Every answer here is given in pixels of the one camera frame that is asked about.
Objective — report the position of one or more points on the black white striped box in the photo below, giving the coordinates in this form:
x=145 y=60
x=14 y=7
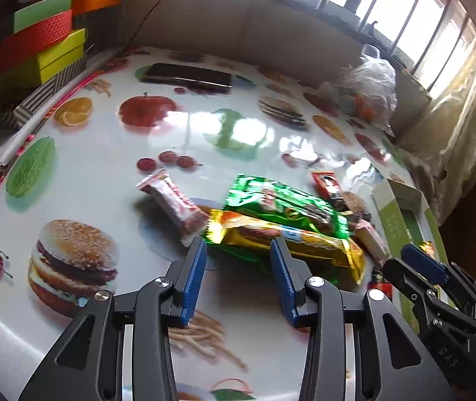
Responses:
x=41 y=96

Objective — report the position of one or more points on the cream printed curtain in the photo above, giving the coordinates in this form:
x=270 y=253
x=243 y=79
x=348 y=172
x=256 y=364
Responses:
x=459 y=112

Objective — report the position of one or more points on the window with metal bars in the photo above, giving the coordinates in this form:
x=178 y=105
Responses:
x=388 y=8

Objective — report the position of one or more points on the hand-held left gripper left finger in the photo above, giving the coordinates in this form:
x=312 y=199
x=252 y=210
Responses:
x=192 y=275

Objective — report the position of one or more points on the clear plastic bag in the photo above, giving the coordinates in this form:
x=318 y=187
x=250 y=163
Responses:
x=371 y=79

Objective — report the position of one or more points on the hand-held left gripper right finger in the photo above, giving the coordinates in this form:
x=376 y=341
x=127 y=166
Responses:
x=284 y=275

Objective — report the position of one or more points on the red textured storage box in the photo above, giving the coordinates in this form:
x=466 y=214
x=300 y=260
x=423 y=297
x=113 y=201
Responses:
x=25 y=46

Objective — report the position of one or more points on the long yellow snack packet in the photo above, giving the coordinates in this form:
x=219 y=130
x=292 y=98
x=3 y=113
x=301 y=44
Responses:
x=325 y=246

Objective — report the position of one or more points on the black smartphone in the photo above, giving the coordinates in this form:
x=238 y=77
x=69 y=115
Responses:
x=188 y=77

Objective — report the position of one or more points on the light green storage box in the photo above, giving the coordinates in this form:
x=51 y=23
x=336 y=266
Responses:
x=41 y=10

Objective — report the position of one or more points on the orange mandarin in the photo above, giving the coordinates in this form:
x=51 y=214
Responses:
x=362 y=107

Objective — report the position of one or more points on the black curved object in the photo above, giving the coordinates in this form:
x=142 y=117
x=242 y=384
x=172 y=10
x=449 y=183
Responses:
x=371 y=27

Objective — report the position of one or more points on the small red snack packet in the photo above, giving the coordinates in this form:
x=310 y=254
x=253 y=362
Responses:
x=325 y=183
x=383 y=290

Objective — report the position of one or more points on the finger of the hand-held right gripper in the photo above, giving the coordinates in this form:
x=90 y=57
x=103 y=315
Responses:
x=424 y=263
x=409 y=284

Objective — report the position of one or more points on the green white cardboard box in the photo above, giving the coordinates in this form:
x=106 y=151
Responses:
x=392 y=221

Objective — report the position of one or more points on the brown wooden cabinet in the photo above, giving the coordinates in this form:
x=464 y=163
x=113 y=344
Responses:
x=472 y=225

